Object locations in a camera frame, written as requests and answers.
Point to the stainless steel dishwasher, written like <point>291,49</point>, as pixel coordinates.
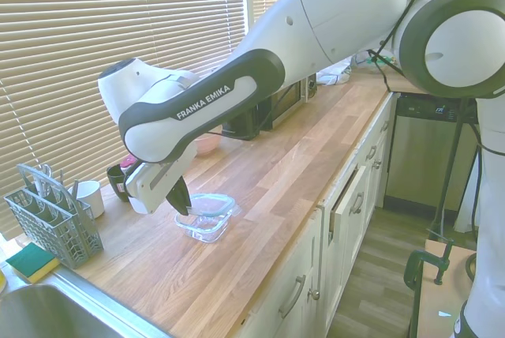
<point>426,156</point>

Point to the black and steel microwave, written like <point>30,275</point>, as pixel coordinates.
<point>286,105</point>

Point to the grey plastic cutlery basket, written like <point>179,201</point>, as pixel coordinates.
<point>59,231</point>

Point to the green and yellow sponge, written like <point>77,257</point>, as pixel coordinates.
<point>31,261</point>

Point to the green metal clamp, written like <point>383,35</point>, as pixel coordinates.
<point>414,267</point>

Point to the wooden mounting board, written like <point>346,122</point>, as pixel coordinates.
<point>446,302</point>

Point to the white kitchen cabinet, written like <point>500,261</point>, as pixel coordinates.
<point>347,243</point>

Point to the large beige window blind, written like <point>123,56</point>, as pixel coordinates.
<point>79,38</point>

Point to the white plastic bag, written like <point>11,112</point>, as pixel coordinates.
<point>335,73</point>

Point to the metal utensil in basket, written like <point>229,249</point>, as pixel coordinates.
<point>44,174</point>

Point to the black camera stand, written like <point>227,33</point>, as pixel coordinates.
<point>453,156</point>

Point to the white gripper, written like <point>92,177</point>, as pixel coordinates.
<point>154,188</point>

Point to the open white cabinet door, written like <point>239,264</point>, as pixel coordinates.
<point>349,203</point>

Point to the pink bowl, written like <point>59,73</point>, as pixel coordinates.
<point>207,144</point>

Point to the small black plug-in device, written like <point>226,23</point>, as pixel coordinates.
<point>312,85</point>

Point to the square clear glass food container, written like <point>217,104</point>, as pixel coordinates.
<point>205,231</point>

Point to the clear lid with teal seal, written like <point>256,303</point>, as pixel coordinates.
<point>215,200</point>

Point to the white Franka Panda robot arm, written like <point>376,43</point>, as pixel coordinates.
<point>205,109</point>

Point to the stainless steel sink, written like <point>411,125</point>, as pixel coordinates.
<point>47,310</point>

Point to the black cup with label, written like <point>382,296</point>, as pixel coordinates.
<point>116,184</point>

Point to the white plain cup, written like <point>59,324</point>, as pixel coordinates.
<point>92,197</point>

